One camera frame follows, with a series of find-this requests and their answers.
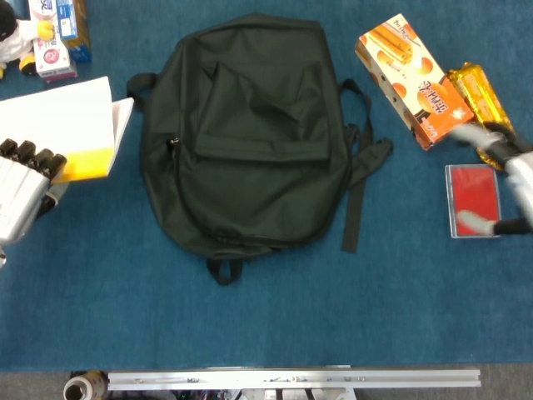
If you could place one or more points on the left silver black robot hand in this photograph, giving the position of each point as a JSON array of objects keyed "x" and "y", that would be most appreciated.
[{"x": 21, "y": 187}]

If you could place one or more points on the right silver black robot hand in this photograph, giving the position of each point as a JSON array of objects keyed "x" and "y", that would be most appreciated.
[{"x": 520, "y": 171}]

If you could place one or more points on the white yellow Lexicon book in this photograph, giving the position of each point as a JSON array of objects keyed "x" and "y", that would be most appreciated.
[{"x": 62, "y": 116}]

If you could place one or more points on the black backpack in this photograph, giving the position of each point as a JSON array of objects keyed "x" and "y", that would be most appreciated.
[{"x": 250, "y": 146}]

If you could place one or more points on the red case clear cover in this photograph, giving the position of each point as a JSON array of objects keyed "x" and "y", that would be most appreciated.
[{"x": 474, "y": 191}]

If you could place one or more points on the gold foil snack package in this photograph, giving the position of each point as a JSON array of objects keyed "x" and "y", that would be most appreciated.
[{"x": 479, "y": 91}]

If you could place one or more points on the white pink toothpaste box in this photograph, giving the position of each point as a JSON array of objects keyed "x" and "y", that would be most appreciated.
[{"x": 56, "y": 62}]

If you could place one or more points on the orange biscuit roll box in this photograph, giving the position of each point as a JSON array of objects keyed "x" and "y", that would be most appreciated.
[{"x": 416, "y": 83}]

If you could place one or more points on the small blue box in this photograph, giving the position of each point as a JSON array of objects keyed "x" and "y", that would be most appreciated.
[{"x": 81, "y": 53}]

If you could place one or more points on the penguin plush toy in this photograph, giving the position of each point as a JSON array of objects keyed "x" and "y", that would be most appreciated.
[{"x": 14, "y": 37}]

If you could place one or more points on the blue white brown box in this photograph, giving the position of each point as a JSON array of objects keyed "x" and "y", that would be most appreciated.
[{"x": 68, "y": 18}]

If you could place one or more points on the white box blue lettering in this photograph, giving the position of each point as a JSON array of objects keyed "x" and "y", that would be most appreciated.
[{"x": 41, "y": 10}]

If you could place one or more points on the brown tape roll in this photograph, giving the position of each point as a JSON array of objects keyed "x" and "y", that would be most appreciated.
[{"x": 81, "y": 387}]

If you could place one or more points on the aluminium profile rail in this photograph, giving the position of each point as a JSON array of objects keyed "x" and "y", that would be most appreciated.
[{"x": 291, "y": 380}]

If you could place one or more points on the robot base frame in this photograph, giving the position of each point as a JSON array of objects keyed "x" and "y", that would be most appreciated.
[{"x": 266, "y": 395}]

